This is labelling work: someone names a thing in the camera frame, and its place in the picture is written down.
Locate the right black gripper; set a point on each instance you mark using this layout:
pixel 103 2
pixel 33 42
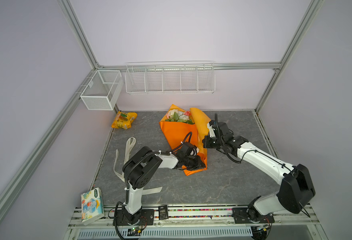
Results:
pixel 206 142

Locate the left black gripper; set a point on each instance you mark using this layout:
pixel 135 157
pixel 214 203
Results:
pixel 198 164

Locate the white fake rose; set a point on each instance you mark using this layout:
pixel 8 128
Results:
pixel 183 119

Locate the cream fake rose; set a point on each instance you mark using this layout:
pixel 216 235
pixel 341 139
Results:
pixel 171 113

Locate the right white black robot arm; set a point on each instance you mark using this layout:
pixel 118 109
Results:
pixel 296 186

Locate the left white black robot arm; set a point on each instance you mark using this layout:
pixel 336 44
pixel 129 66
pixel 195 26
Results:
pixel 140 168

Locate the yellow snack bag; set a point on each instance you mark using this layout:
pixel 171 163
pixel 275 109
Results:
pixel 124 120

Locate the colourful tissue pack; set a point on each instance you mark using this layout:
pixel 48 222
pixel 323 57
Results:
pixel 92 206

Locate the white mesh box basket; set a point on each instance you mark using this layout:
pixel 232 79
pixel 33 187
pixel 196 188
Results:
pixel 102 90

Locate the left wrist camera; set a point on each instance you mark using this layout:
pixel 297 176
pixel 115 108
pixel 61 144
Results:
pixel 189 149

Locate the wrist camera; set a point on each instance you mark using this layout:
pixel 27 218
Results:
pixel 219 129
pixel 189 149

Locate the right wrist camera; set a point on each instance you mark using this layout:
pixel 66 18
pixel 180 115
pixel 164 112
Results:
pixel 219 129

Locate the black box on rail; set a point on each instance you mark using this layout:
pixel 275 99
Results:
pixel 163 212

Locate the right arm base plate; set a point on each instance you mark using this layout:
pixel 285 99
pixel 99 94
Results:
pixel 244 215

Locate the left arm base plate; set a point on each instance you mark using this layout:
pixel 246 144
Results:
pixel 142 217

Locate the white wire shelf basket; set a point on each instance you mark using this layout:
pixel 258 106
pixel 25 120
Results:
pixel 188 77

